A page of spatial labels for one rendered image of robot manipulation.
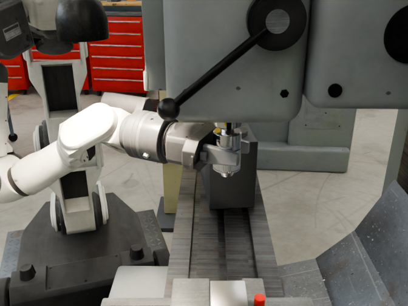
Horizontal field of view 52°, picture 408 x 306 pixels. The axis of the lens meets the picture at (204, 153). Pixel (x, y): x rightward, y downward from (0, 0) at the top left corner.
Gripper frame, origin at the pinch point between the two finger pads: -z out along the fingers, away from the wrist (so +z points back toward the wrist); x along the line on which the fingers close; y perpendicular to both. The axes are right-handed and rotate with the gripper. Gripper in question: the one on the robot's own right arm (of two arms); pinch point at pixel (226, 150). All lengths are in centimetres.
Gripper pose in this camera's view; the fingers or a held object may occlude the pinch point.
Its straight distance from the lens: 70.1
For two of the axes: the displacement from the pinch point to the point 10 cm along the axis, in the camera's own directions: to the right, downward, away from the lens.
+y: -0.1, 9.1, 4.1
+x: 4.0, -3.7, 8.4
